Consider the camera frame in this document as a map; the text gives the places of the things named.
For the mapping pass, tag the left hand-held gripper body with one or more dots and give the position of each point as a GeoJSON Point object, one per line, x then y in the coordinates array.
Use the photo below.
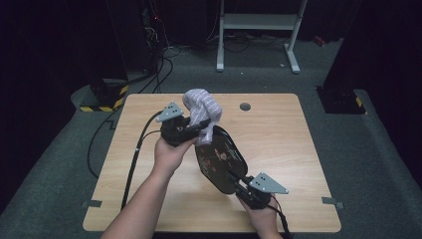
{"type": "Point", "coordinates": [172, 131]}

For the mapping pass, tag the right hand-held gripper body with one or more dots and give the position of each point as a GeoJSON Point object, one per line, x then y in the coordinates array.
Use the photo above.
{"type": "Point", "coordinates": [265, 184]}

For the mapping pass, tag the purple striped fluffy towel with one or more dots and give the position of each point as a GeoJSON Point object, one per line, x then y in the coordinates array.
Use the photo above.
{"type": "Point", "coordinates": [202, 106]}

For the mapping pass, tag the black oval decorative plate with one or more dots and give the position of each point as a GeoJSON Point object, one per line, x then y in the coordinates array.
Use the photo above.
{"type": "Point", "coordinates": [219, 159]}

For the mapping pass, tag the person's left hand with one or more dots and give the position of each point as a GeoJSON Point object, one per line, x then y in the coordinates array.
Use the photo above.
{"type": "Point", "coordinates": [169, 156]}

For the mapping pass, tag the person's right hand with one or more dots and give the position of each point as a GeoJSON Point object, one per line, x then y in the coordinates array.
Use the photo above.
{"type": "Point", "coordinates": [263, 219]}

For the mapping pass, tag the grey round table grommet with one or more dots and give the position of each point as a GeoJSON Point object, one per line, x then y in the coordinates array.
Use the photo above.
{"type": "Point", "coordinates": [245, 107]}

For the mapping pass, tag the grey tape piece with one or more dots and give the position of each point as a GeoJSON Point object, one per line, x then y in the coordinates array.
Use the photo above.
{"type": "Point", "coordinates": [92, 203]}
{"type": "Point", "coordinates": [331, 201]}

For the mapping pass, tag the black base with yellow stripes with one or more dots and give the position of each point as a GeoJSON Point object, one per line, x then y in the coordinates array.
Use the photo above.
{"type": "Point", "coordinates": [106, 96]}

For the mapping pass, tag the black base with yellow mark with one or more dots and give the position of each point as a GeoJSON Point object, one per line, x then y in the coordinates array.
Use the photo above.
{"type": "Point", "coordinates": [341, 101]}

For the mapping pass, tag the white metal stand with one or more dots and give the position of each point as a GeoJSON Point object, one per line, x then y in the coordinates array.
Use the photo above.
{"type": "Point", "coordinates": [258, 21]}

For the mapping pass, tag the small red object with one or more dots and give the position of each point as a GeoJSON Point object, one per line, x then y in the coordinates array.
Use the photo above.
{"type": "Point", "coordinates": [319, 41]}

